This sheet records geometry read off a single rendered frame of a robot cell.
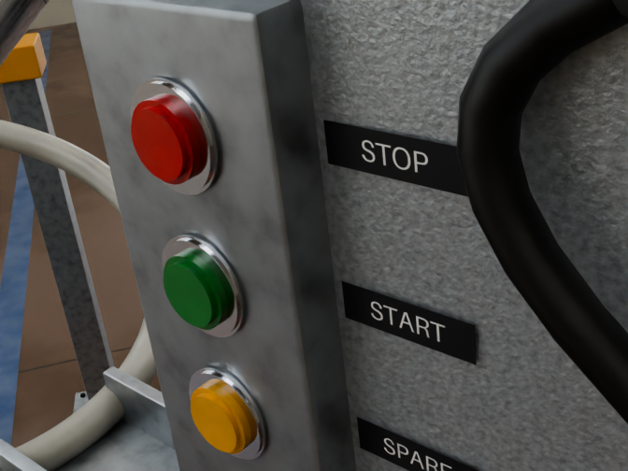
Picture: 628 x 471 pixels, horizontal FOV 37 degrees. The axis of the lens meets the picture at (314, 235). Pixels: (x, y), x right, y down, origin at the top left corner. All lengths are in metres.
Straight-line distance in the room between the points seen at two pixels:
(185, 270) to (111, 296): 3.04
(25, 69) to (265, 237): 2.03
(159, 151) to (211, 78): 0.03
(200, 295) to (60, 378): 2.69
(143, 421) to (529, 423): 0.56
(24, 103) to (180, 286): 2.04
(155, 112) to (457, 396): 0.12
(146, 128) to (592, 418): 0.15
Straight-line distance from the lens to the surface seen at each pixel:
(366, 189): 0.26
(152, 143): 0.27
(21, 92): 2.32
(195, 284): 0.29
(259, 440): 0.32
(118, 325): 3.15
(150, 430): 0.80
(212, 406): 0.32
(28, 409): 2.89
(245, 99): 0.25
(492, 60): 0.20
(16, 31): 1.57
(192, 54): 0.26
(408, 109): 0.24
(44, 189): 2.40
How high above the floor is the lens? 1.61
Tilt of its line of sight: 28 degrees down
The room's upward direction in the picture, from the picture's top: 7 degrees counter-clockwise
